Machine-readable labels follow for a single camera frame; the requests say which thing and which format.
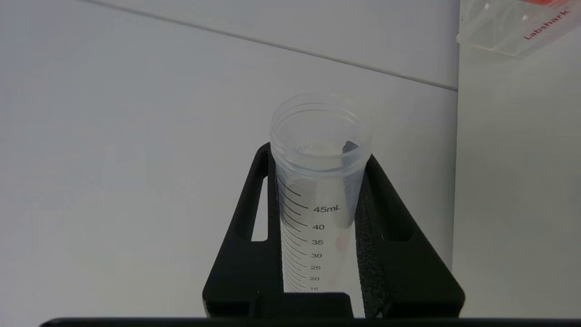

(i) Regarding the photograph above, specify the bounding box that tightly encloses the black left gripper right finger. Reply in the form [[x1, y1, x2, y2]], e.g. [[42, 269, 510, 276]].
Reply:
[[355, 154, 466, 318]]

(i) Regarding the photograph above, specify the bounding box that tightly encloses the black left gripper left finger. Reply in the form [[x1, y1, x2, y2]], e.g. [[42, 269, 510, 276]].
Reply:
[[203, 143, 284, 318]]

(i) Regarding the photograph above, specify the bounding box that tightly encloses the clear acrylic test tube rack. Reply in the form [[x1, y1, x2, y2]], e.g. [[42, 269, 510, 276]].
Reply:
[[456, 0, 581, 57]]

